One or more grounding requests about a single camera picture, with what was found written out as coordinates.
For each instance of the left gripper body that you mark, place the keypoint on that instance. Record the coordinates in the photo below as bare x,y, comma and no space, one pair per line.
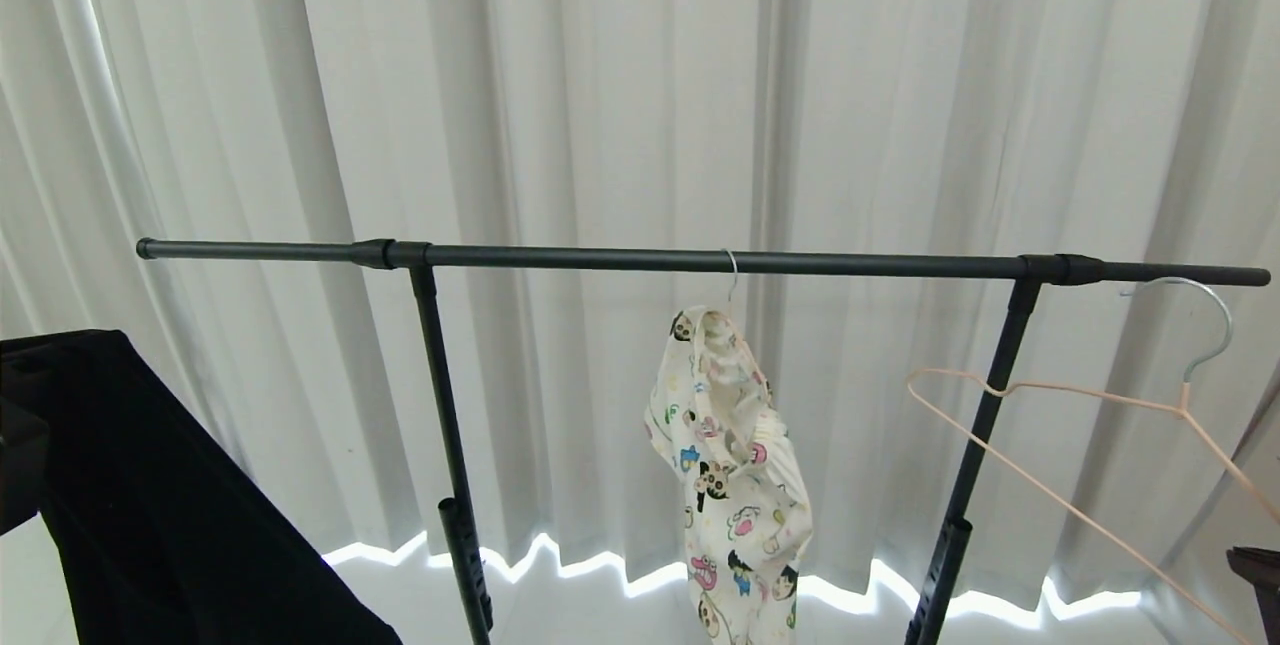
20,470

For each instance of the black garment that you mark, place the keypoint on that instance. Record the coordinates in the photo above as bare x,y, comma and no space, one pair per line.
180,525

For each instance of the cream printed garment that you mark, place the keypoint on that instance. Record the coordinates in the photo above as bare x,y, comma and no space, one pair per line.
740,485

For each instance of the pink clothes hanger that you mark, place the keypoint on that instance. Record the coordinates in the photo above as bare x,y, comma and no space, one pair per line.
1185,403
735,270

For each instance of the black clothes rack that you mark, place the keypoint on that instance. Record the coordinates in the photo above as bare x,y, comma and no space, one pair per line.
600,258

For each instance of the white curtain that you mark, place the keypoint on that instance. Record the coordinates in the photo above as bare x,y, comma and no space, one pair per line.
600,75

